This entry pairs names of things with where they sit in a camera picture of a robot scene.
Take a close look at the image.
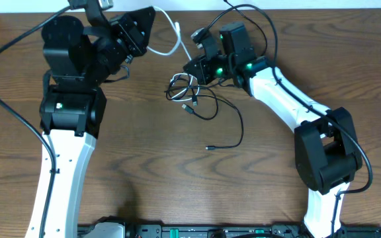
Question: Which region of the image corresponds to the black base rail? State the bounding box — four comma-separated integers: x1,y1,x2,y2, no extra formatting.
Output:
77,223,381,238

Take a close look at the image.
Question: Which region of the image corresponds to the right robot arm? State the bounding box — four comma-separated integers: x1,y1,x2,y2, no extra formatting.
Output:
183,22,362,237

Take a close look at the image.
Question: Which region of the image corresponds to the white USB cable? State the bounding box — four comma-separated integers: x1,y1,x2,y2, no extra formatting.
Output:
146,5,200,102

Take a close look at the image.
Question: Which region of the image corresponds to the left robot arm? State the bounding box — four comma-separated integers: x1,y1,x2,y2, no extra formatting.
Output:
26,3,155,237

